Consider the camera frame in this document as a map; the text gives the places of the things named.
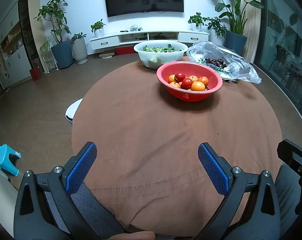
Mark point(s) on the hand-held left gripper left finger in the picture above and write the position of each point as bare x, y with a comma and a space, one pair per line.
79, 170

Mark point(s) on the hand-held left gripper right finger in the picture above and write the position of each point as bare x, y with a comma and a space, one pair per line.
213, 170

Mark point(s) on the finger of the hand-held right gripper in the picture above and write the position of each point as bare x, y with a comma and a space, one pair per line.
290, 152

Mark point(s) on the red plastic basin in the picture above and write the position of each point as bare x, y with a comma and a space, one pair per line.
190, 96

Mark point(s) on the large smooth orange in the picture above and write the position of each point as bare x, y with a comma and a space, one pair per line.
197, 86

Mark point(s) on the orange mandarin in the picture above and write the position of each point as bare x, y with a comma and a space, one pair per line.
172, 78
175, 85
192, 78
203, 80

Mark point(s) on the person's left hand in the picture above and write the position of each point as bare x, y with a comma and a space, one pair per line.
133, 236

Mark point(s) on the person's right leg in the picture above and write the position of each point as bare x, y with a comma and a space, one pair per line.
287, 187

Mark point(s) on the person's leg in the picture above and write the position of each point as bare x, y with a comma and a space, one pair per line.
96, 212
287, 187

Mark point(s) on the person's left leg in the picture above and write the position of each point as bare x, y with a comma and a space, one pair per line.
96, 212

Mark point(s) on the brown tablecloth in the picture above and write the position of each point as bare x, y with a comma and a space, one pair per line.
153, 130

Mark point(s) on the cyan plastic stool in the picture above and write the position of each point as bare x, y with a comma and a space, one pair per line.
6, 155

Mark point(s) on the glass sliding door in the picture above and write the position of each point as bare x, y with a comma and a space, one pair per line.
285, 42

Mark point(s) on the clear plastic bag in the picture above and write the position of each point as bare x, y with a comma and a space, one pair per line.
240, 65

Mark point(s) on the green printed plastic bag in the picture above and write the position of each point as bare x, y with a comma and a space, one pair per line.
227, 73

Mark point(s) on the red bin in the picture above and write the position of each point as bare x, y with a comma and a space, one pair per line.
36, 73

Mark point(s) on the pile of dark cherries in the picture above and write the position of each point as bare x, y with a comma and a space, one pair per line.
217, 63

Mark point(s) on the bird-of-paradise plant blue pot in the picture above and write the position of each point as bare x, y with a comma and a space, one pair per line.
237, 43

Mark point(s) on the beige curtain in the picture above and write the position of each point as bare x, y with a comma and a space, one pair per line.
253, 30

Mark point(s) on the white floor scale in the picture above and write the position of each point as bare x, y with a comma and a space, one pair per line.
107, 57

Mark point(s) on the tall leafy plant blue pot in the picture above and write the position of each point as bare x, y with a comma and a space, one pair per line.
63, 55

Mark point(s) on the small plant ribbed pot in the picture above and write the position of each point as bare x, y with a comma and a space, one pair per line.
79, 51

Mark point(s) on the wooden board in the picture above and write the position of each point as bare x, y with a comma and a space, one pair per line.
107, 53

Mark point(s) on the white plastic basin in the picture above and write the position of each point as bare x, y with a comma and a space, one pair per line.
166, 57

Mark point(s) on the red box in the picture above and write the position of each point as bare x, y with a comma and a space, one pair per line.
124, 50

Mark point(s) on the white television cabinet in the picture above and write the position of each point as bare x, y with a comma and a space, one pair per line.
103, 42

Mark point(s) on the green leafy vegetables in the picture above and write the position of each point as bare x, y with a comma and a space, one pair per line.
161, 49

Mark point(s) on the bushy plant tall white pot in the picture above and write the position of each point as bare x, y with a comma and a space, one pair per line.
217, 27

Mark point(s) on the small plant white pot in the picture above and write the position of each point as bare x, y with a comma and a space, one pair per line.
197, 27
99, 33

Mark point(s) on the black set-top box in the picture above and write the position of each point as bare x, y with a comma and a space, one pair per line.
162, 37

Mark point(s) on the white wall cabinet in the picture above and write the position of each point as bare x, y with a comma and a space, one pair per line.
16, 62

